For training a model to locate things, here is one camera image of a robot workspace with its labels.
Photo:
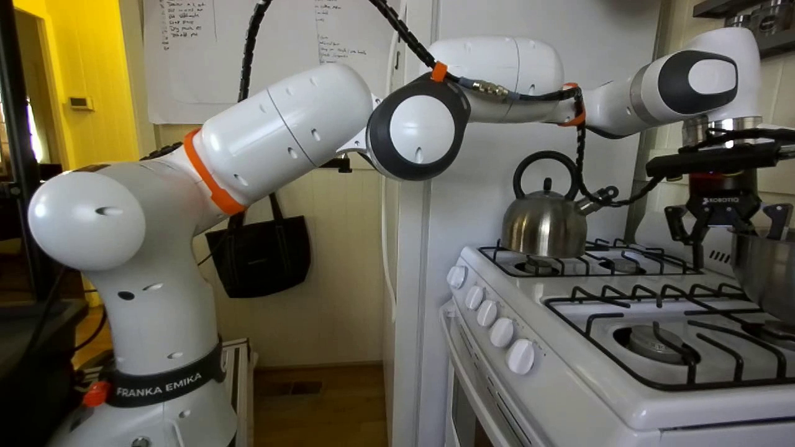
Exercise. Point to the white refrigerator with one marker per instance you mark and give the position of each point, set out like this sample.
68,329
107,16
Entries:
473,214

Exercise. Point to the white oven door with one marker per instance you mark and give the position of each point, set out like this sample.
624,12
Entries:
463,399

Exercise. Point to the stainless steel kettle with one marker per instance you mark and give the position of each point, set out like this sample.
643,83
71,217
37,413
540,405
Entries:
543,223

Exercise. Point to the small orange plastic part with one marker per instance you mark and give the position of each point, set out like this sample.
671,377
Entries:
96,392

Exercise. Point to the metal container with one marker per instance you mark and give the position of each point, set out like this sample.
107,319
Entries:
778,16

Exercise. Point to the white stove knob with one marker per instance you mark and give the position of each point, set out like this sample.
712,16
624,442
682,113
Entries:
504,331
489,313
455,277
473,297
521,355

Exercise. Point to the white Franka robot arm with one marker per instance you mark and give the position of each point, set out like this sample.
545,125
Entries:
126,248

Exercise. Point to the white handwritten wall sheet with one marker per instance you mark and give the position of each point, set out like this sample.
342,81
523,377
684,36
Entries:
207,50

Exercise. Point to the black metal shelving unit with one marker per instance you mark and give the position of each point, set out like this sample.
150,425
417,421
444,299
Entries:
34,363

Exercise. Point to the black tote bag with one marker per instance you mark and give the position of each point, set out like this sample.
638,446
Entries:
261,256

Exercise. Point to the dark floor vent grille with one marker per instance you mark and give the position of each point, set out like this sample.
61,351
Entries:
295,389

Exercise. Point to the black stove grate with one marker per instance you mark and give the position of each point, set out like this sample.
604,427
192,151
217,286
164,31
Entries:
592,344
597,274

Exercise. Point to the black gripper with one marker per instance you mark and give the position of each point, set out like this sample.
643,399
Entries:
722,202

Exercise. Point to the dark wall shelf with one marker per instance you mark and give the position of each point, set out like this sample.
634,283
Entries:
783,45

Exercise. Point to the round gas burner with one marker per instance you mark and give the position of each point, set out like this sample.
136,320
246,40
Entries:
649,344

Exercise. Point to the silver metal bowl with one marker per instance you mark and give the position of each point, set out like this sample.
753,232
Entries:
772,277

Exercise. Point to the white gas stove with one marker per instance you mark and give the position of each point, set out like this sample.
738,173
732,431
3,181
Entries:
581,399

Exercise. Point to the small wall thermostat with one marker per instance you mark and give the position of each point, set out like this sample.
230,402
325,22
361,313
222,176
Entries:
81,102

